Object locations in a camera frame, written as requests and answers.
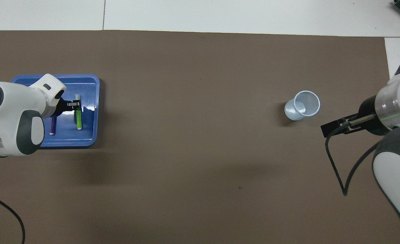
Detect brown table mat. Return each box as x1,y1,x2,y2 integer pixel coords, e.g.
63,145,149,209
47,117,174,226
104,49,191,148
0,30,400,244

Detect green pen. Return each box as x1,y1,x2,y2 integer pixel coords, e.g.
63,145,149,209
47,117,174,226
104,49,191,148
75,95,83,130

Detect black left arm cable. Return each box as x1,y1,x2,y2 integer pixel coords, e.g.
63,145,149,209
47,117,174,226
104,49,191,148
0,192,26,244

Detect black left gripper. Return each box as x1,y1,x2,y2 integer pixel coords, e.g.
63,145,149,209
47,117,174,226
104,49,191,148
50,97,84,117

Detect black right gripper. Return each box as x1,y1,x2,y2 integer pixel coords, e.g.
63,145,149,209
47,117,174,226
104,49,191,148
320,96,392,138

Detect clear plastic cup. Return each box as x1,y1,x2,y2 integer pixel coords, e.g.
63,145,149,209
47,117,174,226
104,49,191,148
284,90,321,121

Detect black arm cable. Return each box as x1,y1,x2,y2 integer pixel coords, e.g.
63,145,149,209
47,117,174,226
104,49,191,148
0,192,26,244
325,114,380,196

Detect blue plastic tray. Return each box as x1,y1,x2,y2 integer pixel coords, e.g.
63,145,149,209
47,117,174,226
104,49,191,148
10,74,100,148

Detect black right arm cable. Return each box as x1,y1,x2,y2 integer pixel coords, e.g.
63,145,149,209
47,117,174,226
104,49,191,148
325,114,380,196

